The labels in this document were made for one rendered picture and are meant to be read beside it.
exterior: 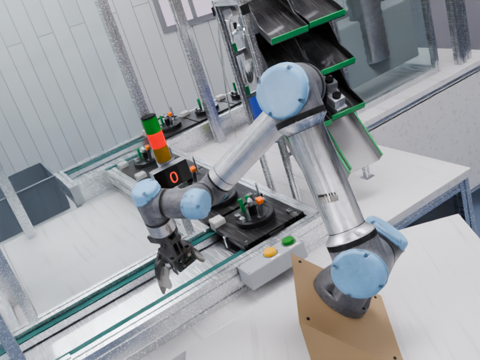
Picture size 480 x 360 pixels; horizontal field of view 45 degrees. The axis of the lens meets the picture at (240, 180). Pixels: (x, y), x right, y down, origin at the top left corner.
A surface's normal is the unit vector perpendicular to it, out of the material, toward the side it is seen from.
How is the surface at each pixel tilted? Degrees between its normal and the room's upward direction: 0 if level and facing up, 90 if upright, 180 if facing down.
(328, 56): 25
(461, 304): 0
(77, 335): 0
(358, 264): 80
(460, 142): 90
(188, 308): 90
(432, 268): 0
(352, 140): 45
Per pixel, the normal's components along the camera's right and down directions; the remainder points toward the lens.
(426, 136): 0.50, 0.22
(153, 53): 0.04, 0.40
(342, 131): 0.04, -0.41
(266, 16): -0.11, -0.66
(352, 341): 0.47, -0.80
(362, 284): -0.34, 0.31
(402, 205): -0.29, -0.87
